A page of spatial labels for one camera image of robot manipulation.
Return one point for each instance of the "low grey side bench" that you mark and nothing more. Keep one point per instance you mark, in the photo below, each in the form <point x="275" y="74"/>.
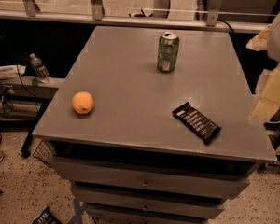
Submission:
<point x="23" y="89"/>

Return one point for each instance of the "top grey drawer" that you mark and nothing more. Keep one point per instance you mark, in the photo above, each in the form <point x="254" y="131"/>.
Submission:
<point x="149" y="178"/>

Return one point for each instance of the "white plastic bag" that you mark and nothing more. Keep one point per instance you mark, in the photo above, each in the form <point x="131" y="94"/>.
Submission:
<point x="11" y="71"/>

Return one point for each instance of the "middle grey drawer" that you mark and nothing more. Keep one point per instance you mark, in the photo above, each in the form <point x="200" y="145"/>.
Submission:
<point x="148" y="202"/>

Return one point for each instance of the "metal window frame rail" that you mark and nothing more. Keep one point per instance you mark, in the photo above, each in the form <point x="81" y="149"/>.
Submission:
<point x="167" y="14"/>

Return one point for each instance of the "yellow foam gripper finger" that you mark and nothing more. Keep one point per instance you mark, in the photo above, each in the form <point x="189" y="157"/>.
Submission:
<point x="267" y="97"/>

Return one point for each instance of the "grey drawer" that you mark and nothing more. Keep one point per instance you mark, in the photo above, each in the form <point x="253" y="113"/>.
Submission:
<point x="149" y="178"/>
<point x="148" y="202"/>
<point x="138" y="217"/>

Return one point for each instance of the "clear plastic water bottle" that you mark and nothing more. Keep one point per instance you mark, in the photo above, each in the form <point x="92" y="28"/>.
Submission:
<point x="40" y="68"/>

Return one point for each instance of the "black rxbar chocolate bar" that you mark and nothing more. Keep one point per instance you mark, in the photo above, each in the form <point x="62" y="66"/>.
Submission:
<point x="197" y="122"/>

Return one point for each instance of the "bottom grey drawer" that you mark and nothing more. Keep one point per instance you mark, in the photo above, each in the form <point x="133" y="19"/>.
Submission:
<point x="138" y="217"/>

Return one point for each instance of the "grey drawer cabinet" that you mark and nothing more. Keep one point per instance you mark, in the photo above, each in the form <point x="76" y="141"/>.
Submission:
<point x="132" y="121"/>

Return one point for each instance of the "black wire basket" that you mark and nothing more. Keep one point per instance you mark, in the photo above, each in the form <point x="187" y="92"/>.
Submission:
<point x="42" y="153"/>

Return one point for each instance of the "orange fruit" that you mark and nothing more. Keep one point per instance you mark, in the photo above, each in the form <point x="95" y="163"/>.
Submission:
<point x="82" y="102"/>

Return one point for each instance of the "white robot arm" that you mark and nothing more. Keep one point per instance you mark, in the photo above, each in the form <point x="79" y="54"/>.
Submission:
<point x="268" y="39"/>

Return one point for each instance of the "black snack bag on floor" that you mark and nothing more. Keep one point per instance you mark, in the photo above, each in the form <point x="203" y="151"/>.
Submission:
<point x="46" y="217"/>

